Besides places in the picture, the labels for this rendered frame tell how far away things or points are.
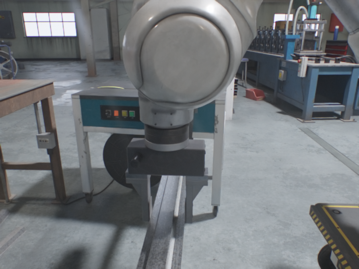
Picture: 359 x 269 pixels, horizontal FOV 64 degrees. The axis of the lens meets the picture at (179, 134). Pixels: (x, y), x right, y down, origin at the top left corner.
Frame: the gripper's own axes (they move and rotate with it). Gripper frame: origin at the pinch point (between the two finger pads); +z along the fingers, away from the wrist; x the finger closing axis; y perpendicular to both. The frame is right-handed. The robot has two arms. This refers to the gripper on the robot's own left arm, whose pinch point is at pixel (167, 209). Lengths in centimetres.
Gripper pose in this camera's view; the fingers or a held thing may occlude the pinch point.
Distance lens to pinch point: 56.0
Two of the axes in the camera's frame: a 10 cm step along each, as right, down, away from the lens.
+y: -0.7, 3.2, -9.4
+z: 0.0, 9.5, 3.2
